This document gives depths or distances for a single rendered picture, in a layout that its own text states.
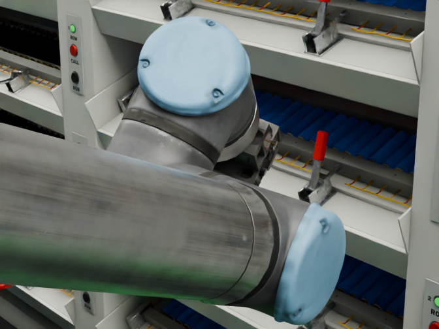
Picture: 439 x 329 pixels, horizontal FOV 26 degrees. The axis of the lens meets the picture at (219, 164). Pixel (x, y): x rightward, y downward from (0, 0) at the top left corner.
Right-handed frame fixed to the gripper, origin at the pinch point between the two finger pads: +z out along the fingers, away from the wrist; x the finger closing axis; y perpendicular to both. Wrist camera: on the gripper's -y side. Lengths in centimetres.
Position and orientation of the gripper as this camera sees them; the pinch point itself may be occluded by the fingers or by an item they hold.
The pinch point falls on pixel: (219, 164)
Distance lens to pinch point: 114.0
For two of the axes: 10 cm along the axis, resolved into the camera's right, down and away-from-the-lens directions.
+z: 1.2, 2.6, 9.6
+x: 4.1, -8.9, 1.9
